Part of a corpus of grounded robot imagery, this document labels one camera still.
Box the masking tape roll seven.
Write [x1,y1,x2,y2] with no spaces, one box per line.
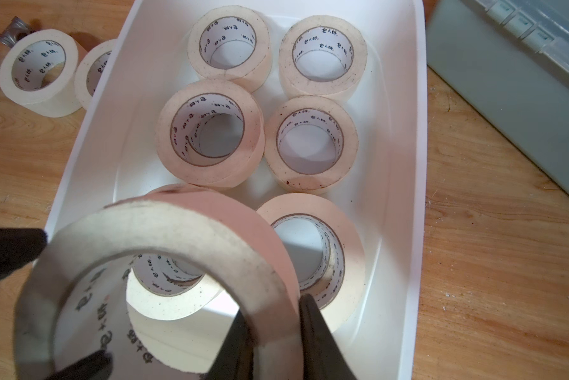
[278,15,368,103]

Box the masking tape roll six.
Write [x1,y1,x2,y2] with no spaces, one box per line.
[257,193,366,333]

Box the masking tape roll five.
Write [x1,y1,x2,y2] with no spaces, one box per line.
[14,188,303,379]

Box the metal pipe tee fitting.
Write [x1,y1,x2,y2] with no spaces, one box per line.
[0,17,34,48]

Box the masking tape roll one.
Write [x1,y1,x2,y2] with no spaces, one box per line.
[74,39,117,109]

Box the masking tape roll three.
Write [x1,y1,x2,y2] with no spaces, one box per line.
[156,79,265,190]

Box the masking tape roll eight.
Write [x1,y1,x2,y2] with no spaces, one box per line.
[264,96,359,194]

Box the grey lidded plastic box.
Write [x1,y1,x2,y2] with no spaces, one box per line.
[427,1,569,194]

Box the masking tape roll two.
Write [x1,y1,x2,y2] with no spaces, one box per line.
[187,6,272,93]

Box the masking tape roll four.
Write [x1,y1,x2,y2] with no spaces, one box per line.
[0,29,87,118]

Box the white plastic storage tray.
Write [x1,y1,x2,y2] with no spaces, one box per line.
[46,1,428,379]

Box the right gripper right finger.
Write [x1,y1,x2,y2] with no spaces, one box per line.
[205,295,356,379]

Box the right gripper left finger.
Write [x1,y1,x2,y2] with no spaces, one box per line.
[0,228,111,380]

